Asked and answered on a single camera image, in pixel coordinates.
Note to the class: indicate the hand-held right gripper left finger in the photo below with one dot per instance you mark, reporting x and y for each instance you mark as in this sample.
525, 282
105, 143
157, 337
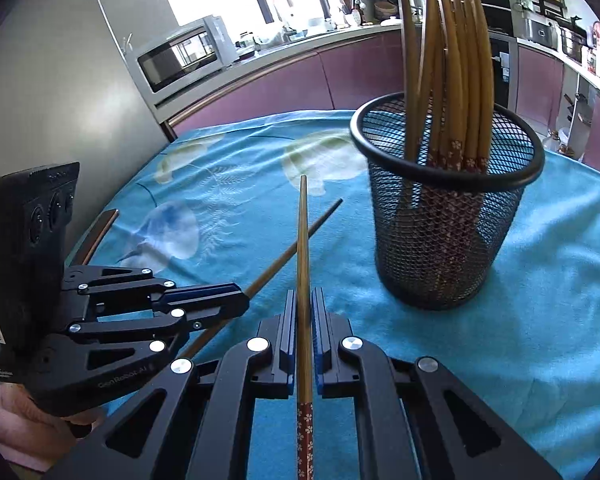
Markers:
290, 332

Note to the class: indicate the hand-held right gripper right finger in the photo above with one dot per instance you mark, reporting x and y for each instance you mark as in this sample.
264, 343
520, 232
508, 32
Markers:
321, 332

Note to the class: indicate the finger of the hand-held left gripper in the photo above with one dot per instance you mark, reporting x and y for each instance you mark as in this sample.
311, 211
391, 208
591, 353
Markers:
220, 305
205, 288

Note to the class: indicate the black mesh utensil holder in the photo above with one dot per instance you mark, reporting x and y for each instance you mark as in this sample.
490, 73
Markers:
430, 260

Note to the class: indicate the bunch of bamboo chopsticks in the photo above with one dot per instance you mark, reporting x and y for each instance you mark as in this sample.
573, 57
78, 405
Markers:
472, 85

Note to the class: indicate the person's left forearm pink sleeve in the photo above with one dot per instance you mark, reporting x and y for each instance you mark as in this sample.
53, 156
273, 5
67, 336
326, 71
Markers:
10, 430

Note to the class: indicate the person's left hand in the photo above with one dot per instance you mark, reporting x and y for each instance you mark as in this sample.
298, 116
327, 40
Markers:
87, 415

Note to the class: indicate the dark wooden chair back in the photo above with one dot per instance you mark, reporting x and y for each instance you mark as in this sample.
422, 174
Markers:
97, 235

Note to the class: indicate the silver refrigerator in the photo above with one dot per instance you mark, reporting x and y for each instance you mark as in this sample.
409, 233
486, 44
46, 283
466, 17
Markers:
80, 85

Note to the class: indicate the blue printed tablecloth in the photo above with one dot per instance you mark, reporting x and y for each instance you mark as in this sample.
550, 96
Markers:
530, 335

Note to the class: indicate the long purple counter cabinet run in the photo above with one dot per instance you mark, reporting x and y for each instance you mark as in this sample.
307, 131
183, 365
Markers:
290, 80

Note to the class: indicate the white microwave oven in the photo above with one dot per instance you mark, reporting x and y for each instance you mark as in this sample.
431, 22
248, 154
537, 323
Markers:
185, 55

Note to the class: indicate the black built-in oven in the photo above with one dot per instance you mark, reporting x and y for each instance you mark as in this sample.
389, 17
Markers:
502, 60

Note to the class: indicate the short purple counter cabinet run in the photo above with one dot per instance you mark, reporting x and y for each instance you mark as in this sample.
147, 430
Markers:
545, 85

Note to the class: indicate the steel countertop appliance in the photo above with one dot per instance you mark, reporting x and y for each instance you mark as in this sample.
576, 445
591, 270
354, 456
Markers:
540, 34

